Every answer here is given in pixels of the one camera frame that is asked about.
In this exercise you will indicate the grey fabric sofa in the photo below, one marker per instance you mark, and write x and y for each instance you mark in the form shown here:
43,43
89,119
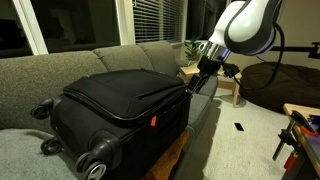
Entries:
33,80

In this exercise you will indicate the black bar clamp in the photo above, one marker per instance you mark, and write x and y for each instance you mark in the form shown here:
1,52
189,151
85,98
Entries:
283,136

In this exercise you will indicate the small black flat phone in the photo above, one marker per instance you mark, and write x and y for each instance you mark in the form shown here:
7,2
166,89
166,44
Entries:
239,126

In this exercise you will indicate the green leafy houseplant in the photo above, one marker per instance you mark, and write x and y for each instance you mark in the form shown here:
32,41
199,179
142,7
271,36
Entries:
192,50

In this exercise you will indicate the blue purple mat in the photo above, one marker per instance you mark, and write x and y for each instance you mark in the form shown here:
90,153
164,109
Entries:
316,133

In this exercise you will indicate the white window blinds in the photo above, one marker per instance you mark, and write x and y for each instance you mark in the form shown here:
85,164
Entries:
153,20

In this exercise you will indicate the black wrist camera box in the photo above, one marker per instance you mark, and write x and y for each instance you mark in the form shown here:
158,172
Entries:
230,70

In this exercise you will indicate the light wooden stool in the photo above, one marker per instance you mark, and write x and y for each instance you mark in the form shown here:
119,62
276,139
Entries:
236,93

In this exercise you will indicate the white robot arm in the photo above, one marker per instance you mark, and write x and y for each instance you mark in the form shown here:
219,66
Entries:
246,26

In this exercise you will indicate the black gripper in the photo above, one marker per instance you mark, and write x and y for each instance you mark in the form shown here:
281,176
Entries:
208,66

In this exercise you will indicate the dark brown bean bag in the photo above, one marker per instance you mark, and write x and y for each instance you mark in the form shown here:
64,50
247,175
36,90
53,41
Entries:
286,88

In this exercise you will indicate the wooden work table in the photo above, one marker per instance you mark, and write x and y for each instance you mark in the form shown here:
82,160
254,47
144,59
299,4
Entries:
288,107

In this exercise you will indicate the white framed window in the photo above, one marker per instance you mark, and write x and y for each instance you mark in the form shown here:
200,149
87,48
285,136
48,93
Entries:
76,23

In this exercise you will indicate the black fabric wheeled suitcase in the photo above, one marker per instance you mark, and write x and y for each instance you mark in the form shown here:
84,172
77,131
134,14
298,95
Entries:
126,90

